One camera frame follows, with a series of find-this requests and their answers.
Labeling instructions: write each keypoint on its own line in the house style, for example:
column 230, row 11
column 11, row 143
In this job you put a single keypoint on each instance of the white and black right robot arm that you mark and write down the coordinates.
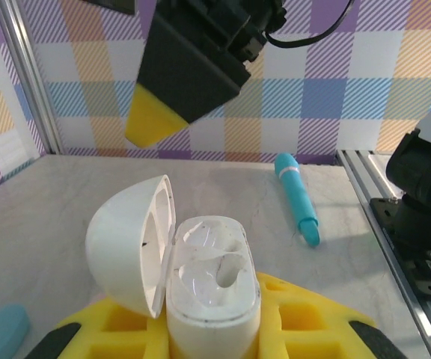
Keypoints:
column 417, row 175

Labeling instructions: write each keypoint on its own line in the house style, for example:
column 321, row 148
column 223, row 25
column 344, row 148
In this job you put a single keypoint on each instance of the teal earbud charging case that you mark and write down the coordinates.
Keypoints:
column 2, row 333

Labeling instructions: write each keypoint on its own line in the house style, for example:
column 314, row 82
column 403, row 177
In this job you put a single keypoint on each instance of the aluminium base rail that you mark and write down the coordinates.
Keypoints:
column 365, row 164

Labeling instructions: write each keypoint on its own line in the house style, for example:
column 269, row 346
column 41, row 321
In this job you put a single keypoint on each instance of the aluminium frame post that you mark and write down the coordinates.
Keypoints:
column 32, row 75

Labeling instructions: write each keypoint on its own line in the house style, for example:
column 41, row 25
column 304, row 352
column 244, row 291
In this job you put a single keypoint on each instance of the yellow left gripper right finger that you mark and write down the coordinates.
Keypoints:
column 335, row 344

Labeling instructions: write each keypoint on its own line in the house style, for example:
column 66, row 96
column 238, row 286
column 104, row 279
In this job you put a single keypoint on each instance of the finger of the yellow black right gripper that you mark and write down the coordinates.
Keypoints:
column 185, row 75

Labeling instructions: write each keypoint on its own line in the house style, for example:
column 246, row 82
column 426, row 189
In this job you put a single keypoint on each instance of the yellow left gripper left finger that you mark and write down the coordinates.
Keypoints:
column 155, row 340

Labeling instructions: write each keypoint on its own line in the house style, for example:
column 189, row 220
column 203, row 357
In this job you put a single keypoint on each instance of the white round cap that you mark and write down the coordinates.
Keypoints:
column 125, row 254

